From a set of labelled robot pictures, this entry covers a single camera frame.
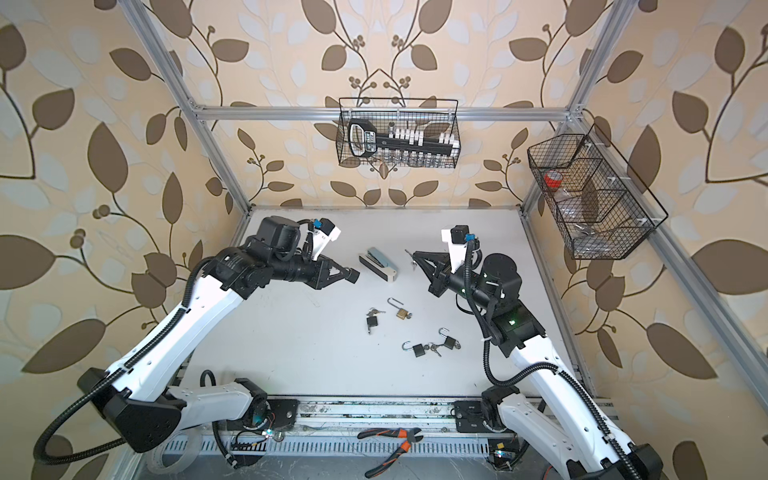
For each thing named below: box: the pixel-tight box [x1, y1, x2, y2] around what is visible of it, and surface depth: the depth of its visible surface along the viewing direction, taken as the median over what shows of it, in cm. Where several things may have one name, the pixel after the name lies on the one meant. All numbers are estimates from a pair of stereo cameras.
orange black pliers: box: [357, 427, 424, 479], surface depth 72 cm
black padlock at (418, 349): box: [402, 340, 426, 358], surface depth 86 cm
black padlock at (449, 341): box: [438, 327, 457, 350], surface depth 88 cm
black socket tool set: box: [348, 118, 460, 160], surface depth 86 cm
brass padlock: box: [387, 297, 409, 320], surface depth 93 cm
